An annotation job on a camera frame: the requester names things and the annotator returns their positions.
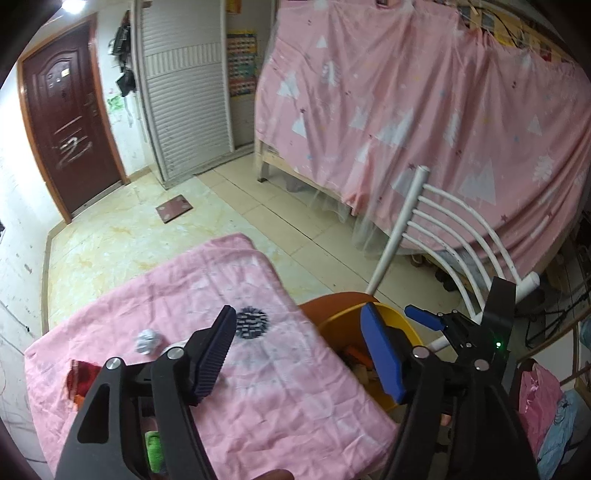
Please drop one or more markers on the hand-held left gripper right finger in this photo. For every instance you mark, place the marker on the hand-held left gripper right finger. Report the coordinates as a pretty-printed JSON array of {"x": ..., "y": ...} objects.
[{"x": 381, "y": 350}]

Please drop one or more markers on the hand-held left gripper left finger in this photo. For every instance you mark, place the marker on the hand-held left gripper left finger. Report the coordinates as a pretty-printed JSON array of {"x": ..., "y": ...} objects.
[{"x": 214, "y": 350}]

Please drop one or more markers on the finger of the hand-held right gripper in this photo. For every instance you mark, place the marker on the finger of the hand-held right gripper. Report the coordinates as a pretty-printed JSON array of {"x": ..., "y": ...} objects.
[{"x": 422, "y": 316}]

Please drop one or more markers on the yellow plastic bin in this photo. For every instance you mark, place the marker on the yellow plastic bin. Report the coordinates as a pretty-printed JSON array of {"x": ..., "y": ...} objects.
[{"x": 337, "y": 330}]

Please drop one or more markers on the white paper ball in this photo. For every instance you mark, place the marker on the white paper ball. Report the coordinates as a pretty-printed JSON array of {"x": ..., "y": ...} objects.
[{"x": 147, "y": 342}]

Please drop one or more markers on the dark shoes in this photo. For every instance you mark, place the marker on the dark shoes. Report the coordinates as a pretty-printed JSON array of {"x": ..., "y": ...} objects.
[{"x": 443, "y": 277}]

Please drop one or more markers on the pink tablecloth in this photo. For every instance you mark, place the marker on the pink tablecloth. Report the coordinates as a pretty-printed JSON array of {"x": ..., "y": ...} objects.
[{"x": 277, "y": 383}]

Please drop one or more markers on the orange round stool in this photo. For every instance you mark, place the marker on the orange round stool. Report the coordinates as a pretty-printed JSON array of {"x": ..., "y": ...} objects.
[{"x": 318, "y": 304}]

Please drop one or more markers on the pink garment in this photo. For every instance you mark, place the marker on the pink garment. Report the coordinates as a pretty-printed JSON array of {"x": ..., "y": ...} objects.
[{"x": 538, "y": 401}]

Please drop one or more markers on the white metal chair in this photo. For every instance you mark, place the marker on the white metal chair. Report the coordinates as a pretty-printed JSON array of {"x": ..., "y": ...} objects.
[{"x": 401, "y": 217}]

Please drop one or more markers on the green sponge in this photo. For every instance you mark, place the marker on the green sponge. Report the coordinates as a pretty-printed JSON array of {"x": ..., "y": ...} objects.
[{"x": 154, "y": 450}]

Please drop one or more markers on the light blue cloth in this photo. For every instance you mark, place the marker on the light blue cloth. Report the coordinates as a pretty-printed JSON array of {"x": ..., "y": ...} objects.
[{"x": 561, "y": 443}]

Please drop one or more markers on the red wrapper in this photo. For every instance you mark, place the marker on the red wrapper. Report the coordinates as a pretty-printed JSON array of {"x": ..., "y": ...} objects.
[{"x": 78, "y": 376}]

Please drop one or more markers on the white mesh bed skirt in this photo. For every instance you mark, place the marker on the white mesh bed skirt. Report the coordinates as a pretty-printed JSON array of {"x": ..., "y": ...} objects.
[{"x": 337, "y": 203}]

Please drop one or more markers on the dark red floor mat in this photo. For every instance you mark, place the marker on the dark red floor mat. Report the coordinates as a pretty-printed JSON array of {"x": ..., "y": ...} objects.
[{"x": 174, "y": 209}]

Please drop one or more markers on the white louvered wardrobe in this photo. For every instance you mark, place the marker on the white louvered wardrobe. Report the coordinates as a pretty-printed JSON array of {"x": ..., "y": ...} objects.
[{"x": 184, "y": 115}]

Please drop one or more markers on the dark red door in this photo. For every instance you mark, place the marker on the dark red door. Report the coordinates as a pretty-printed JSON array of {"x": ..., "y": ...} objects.
[{"x": 64, "y": 115}]

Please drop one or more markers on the black hanging bag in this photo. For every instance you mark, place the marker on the black hanging bag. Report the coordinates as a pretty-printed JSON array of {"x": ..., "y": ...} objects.
[{"x": 125, "y": 83}]

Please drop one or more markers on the wooden bed frame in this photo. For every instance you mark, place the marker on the wooden bed frame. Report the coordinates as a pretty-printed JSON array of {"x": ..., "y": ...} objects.
[{"x": 272, "y": 161}]

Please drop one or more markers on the colourful wall poster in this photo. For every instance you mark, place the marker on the colourful wall poster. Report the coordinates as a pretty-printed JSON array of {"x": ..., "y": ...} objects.
[{"x": 241, "y": 64}]

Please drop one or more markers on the orange wall sticker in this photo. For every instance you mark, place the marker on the orange wall sticker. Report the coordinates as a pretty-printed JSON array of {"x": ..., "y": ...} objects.
[{"x": 234, "y": 5}]

